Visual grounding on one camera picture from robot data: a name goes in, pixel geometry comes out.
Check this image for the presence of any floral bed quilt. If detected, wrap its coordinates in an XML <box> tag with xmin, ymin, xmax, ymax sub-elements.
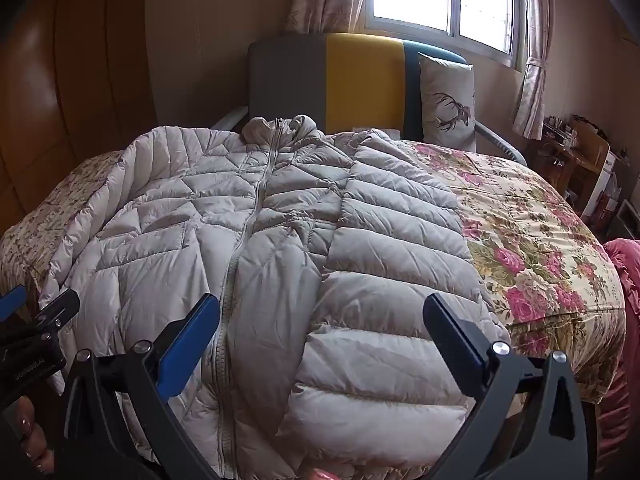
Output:
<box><xmin>0</xmin><ymin>135</ymin><xmax>629</xmax><ymax>406</ymax></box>

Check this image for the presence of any beige quilted down jacket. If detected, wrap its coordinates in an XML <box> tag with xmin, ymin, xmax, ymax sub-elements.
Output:
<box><xmin>40</xmin><ymin>115</ymin><xmax>506</xmax><ymax>479</ymax></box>

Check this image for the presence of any deer print pillow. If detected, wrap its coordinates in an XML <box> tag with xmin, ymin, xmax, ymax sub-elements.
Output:
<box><xmin>419</xmin><ymin>53</ymin><xmax>476</xmax><ymax>153</ymax></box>

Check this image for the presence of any grey bed side rail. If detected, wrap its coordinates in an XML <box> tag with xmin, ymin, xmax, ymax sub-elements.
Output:
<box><xmin>474</xmin><ymin>122</ymin><xmax>527</xmax><ymax>167</ymax></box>

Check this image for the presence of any brown wooden wardrobe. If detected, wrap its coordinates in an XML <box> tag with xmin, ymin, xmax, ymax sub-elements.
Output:
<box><xmin>1</xmin><ymin>0</ymin><xmax>157</xmax><ymax>229</ymax></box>

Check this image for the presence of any wooden bedside shelf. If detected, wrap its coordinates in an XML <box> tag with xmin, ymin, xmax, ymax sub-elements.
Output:
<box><xmin>525</xmin><ymin>115</ymin><xmax>639</xmax><ymax>242</ymax></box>

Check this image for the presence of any window with white frame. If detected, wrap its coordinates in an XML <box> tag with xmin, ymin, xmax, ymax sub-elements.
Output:
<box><xmin>364</xmin><ymin>0</ymin><xmax>524</xmax><ymax>67</ymax></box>

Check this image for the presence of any grey yellow blue headboard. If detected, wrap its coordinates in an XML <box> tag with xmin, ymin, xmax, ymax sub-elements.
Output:
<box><xmin>248</xmin><ymin>34</ymin><xmax>466</xmax><ymax>141</ymax></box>

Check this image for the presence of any pink bed skirt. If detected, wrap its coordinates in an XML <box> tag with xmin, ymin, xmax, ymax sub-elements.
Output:
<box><xmin>597</xmin><ymin>238</ymin><xmax>639</xmax><ymax>479</ymax></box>

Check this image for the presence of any right patterned curtain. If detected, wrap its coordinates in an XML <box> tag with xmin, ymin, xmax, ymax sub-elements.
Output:
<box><xmin>512</xmin><ymin>0</ymin><xmax>554</xmax><ymax>140</ymax></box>

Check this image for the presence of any person's left hand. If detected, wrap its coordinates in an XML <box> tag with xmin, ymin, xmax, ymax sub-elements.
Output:
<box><xmin>1</xmin><ymin>396</ymin><xmax>55</xmax><ymax>479</ymax></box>

